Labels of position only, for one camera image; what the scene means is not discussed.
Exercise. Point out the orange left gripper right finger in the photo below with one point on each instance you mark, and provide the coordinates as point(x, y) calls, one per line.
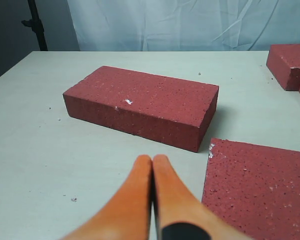
point(178, 214)

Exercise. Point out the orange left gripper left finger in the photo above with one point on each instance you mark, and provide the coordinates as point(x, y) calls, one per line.
point(127, 215)

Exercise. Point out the black tripod stand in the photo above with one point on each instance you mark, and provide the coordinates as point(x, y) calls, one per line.
point(36, 25)

